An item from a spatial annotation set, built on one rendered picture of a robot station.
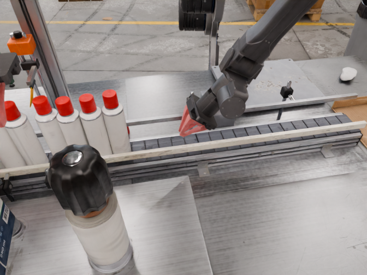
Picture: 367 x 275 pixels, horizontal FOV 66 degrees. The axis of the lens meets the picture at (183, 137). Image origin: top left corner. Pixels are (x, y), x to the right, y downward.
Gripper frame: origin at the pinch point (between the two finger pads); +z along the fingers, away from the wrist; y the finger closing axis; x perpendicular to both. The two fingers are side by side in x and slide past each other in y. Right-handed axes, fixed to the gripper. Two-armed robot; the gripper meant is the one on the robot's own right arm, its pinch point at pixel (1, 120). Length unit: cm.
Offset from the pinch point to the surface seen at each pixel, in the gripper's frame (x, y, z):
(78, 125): 17.2, 6.0, 16.5
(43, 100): 19.3, 0.0, 9.9
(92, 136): 16.3, 8.6, 19.8
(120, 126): 17.2, 15.5, 18.7
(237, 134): 21, 48, 30
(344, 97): 22, 82, 22
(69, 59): 247, -44, 114
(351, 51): 169, 214, 93
